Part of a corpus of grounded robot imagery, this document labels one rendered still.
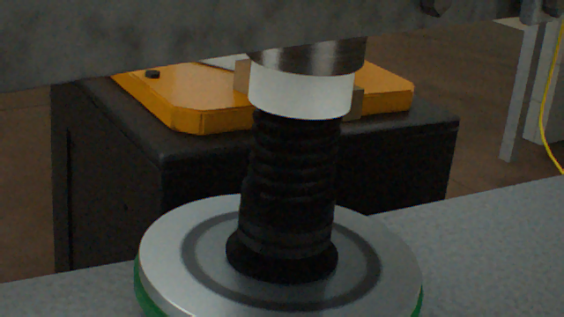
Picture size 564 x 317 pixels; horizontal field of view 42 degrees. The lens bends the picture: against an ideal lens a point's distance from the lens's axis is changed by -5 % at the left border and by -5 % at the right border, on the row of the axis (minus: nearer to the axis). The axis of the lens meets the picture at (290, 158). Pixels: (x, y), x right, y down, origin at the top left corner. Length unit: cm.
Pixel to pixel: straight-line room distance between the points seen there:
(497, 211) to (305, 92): 41
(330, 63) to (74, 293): 28
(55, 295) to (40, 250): 171
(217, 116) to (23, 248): 128
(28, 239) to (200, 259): 185
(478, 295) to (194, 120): 62
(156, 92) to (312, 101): 76
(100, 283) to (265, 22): 32
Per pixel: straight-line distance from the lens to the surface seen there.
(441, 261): 72
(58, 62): 31
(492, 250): 76
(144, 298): 54
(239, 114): 119
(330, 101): 50
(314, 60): 48
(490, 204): 86
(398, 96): 137
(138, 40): 33
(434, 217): 80
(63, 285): 63
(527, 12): 62
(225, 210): 63
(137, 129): 119
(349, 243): 60
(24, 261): 228
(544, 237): 82
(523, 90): 331
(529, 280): 73
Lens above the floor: 117
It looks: 23 degrees down
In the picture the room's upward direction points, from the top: 7 degrees clockwise
